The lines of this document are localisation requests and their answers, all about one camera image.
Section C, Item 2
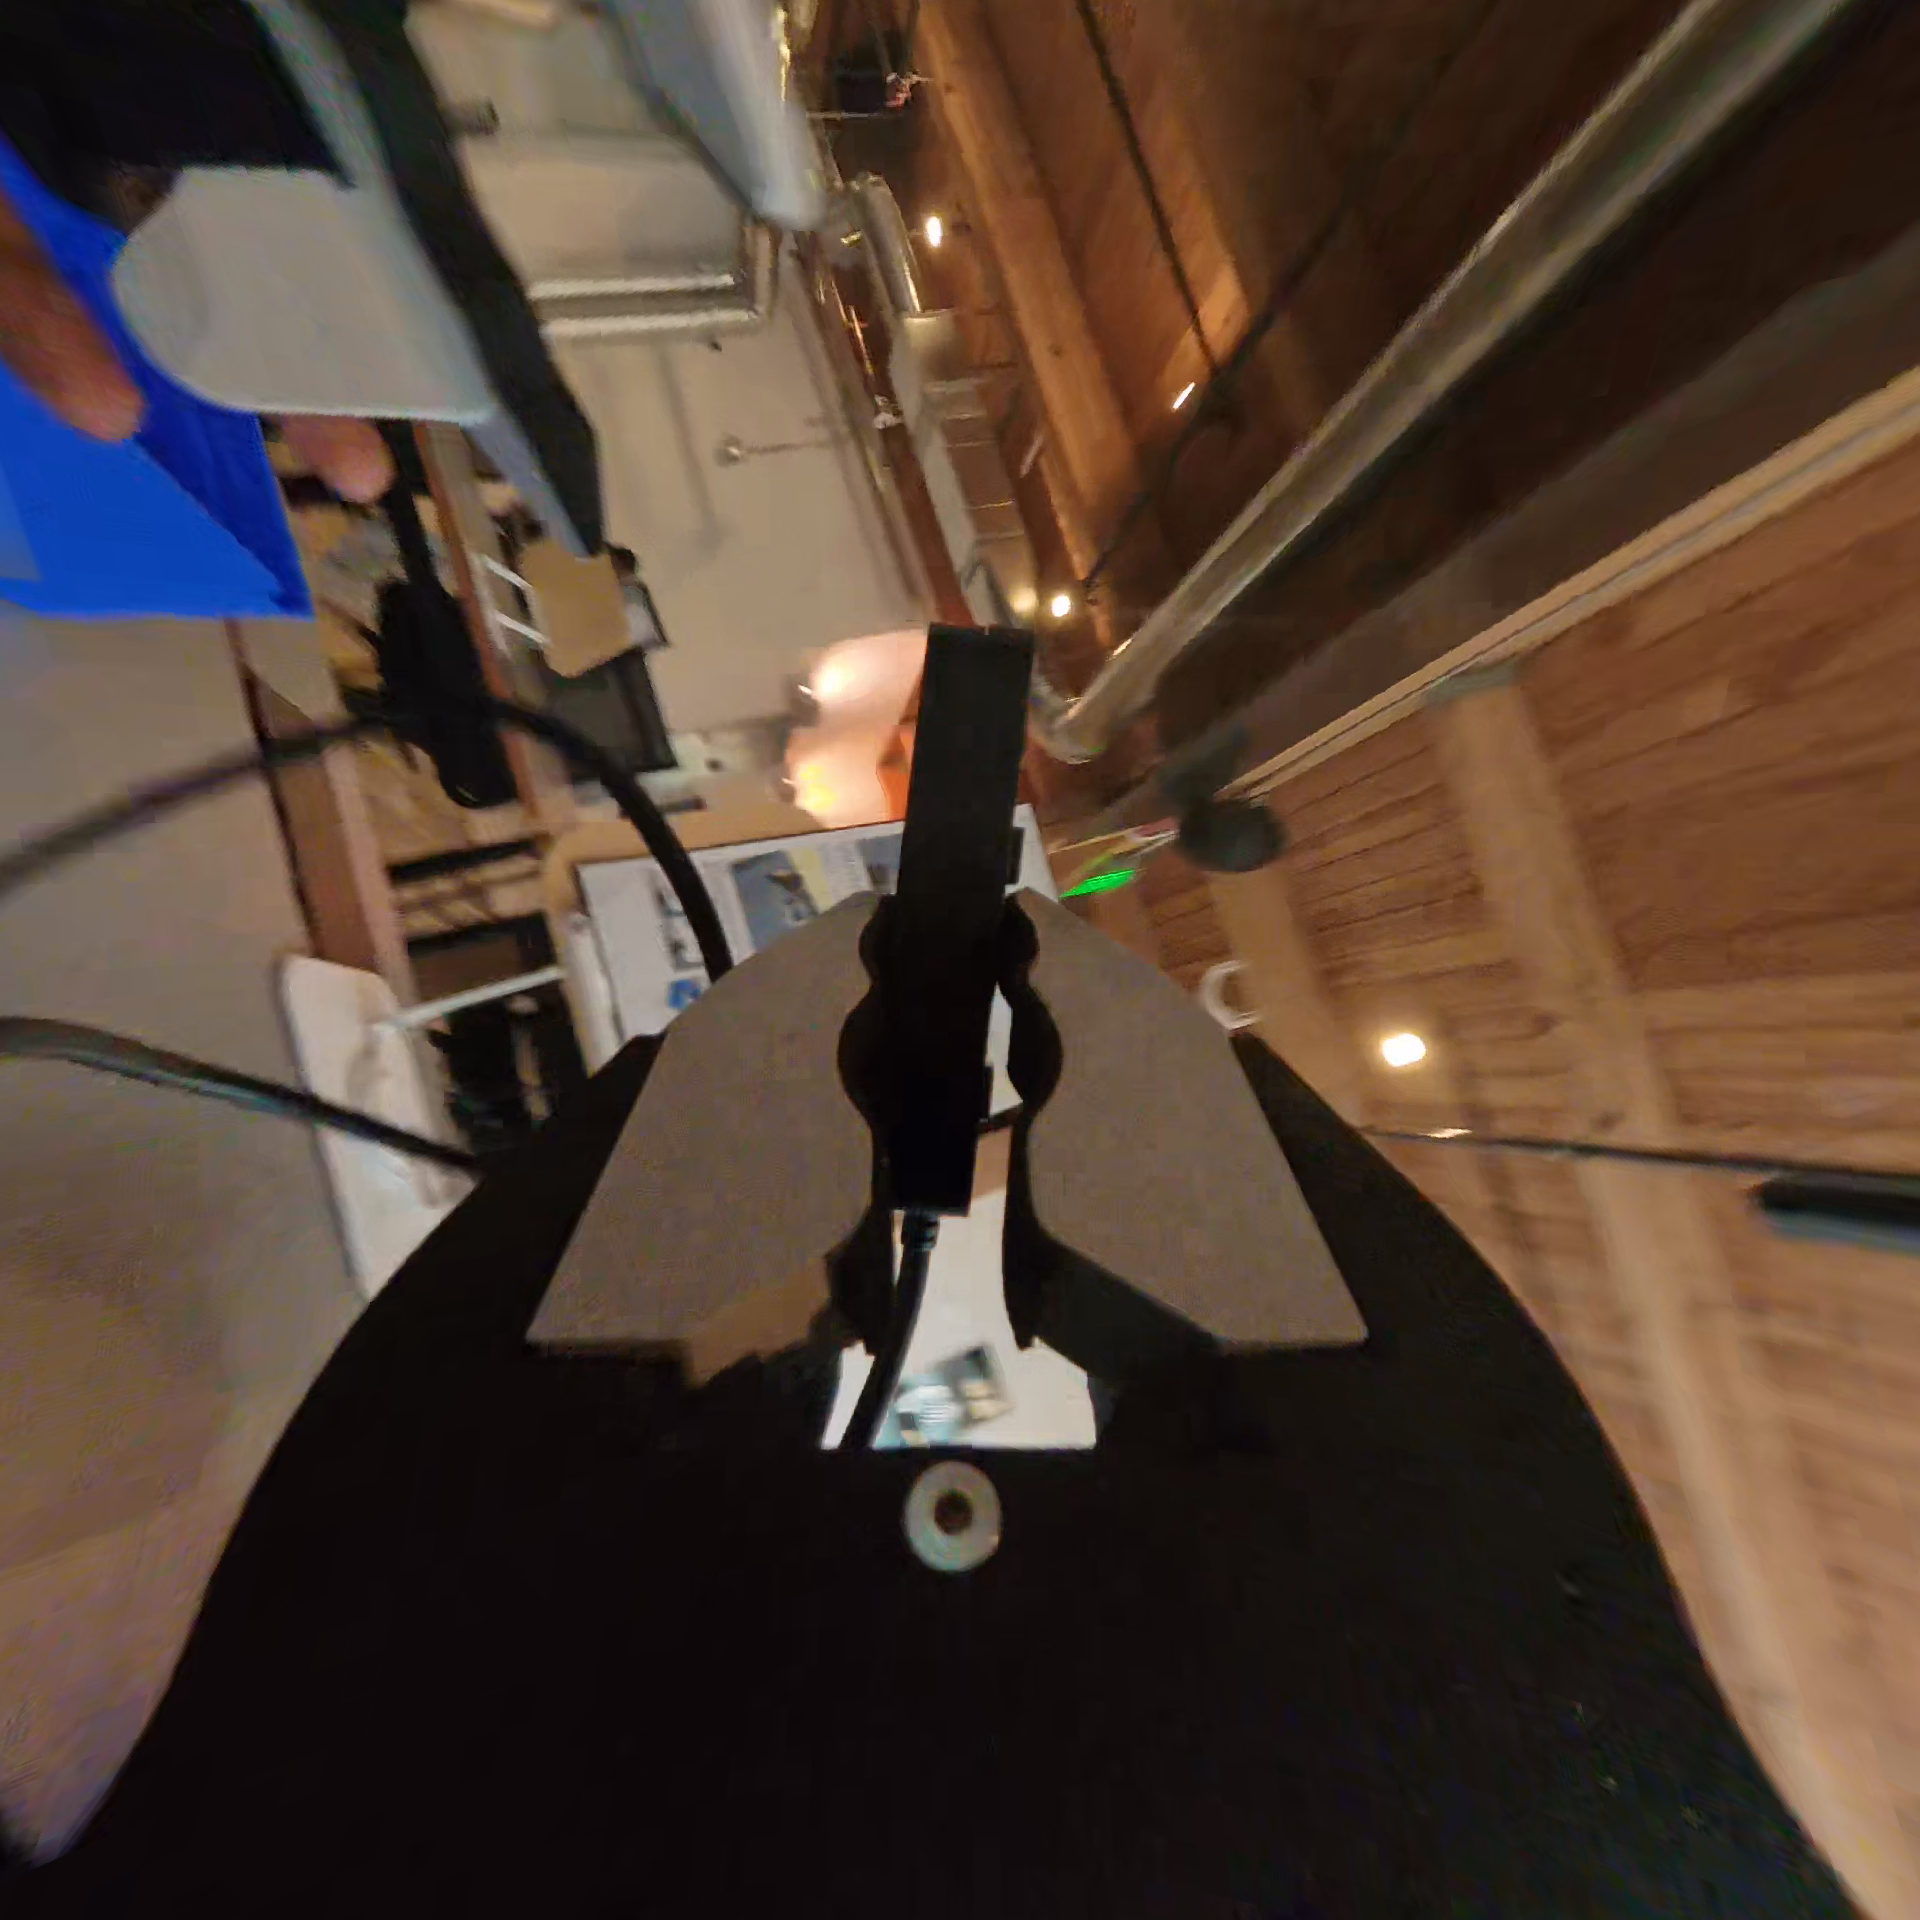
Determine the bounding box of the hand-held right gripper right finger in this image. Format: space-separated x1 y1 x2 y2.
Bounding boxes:
998 892 1370 1354

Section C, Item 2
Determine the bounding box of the plain wooden display board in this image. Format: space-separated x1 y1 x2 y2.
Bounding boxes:
517 538 641 682

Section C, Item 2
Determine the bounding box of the blue plastic bin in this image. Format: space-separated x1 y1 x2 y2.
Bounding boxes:
0 133 318 621

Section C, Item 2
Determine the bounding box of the instruction board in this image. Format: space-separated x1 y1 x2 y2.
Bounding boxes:
568 806 1059 1445

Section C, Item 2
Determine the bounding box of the black usb cable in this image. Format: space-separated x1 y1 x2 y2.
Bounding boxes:
0 1014 487 1177
0 422 738 985

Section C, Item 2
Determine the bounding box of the silver spiral duct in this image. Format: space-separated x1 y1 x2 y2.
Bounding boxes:
1031 0 1864 761

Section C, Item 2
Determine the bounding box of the black ceiling dome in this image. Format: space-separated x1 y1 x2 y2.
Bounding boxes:
1167 732 1286 877

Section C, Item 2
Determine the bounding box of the grey usb hub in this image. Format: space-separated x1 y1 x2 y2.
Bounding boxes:
874 621 1038 1215

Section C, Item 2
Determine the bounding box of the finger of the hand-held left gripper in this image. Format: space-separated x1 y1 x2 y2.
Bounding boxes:
112 162 499 426

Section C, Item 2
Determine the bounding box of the black hub cable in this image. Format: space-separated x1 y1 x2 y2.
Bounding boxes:
837 1210 943 1452

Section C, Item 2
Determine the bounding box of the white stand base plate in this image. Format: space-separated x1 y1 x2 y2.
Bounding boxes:
275 948 618 1303

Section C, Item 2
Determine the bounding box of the person's left hand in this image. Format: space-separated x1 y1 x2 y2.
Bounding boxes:
0 194 394 505

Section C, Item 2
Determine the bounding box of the silver air duct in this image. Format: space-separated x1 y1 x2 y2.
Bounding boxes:
837 170 965 441

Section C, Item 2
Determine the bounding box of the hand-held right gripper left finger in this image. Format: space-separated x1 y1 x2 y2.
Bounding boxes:
525 894 902 1383

